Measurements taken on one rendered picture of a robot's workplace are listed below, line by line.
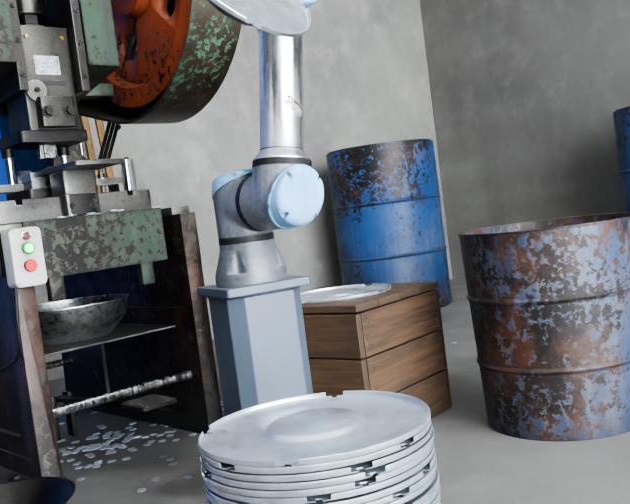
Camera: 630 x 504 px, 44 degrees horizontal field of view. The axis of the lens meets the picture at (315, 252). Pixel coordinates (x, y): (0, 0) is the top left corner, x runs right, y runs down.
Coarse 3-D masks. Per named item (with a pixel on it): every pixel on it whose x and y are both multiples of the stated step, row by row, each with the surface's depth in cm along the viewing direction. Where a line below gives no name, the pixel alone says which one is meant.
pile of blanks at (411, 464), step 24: (432, 432) 94; (360, 456) 83; (384, 456) 87; (408, 456) 87; (432, 456) 95; (216, 480) 89; (240, 480) 88; (264, 480) 84; (288, 480) 83; (312, 480) 85; (336, 480) 83; (360, 480) 85; (384, 480) 87; (408, 480) 87; (432, 480) 92
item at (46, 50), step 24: (24, 24) 211; (24, 48) 206; (48, 48) 210; (48, 72) 210; (72, 72) 215; (24, 96) 206; (48, 96) 207; (72, 96) 215; (24, 120) 207; (48, 120) 206; (72, 120) 211
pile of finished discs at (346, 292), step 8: (328, 288) 222; (336, 288) 222; (344, 288) 220; (352, 288) 211; (360, 288) 214; (368, 288) 212; (376, 288) 209; (384, 288) 207; (304, 296) 212; (312, 296) 210; (320, 296) 204; (328, 296) 202; (336, 296) 202; (344, 296) 200; (352, 296) 194; (360, 296) 195
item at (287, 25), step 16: (224, 0) 104; (240, 0) 107; (256, 0) 111; (272, 0) 115; (288, 0) 119; (240, 16) 103; (256, 16) 107; (272, 16) 111; (288, 16) 115; (304, 16) 119; (272, 32) 107; (288, 32) 111; (304, 32) 114
